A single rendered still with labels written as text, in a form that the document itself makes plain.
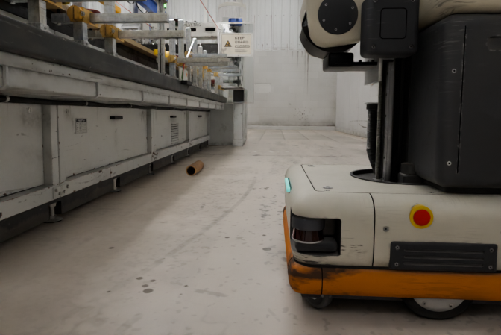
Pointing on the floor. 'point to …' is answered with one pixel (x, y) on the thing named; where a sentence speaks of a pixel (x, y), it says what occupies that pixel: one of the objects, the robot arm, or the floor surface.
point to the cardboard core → (194, 168)
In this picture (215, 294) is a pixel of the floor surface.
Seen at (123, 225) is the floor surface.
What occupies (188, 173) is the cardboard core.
